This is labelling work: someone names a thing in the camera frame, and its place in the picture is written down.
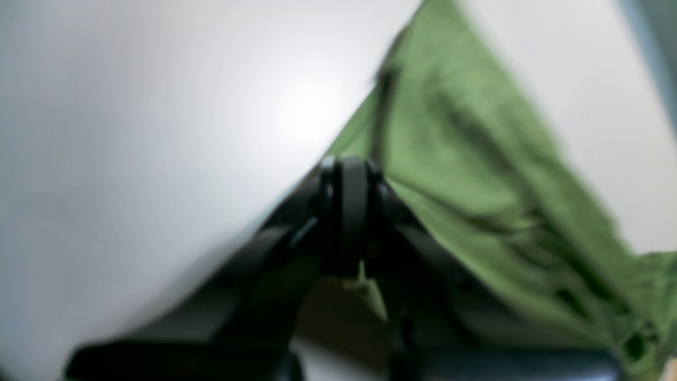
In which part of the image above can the green t-shirt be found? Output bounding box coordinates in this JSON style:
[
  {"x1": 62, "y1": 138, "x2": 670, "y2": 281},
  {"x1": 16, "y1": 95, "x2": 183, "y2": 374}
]
[{"x1": 325, "y1": 1, "x2": 675, "y2": 380}]

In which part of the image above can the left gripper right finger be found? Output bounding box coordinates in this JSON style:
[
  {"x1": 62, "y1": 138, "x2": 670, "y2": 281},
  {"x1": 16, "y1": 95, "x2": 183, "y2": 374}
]
[{"x1": 344, "y1": 157, "x2": 624, "y2": 380}]

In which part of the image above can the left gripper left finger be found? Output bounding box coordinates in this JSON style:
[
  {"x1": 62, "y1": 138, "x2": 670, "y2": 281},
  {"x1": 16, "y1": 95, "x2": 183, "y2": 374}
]
[{"x1": 63, "y1": 159, "x2": 344, "y2": 381}]

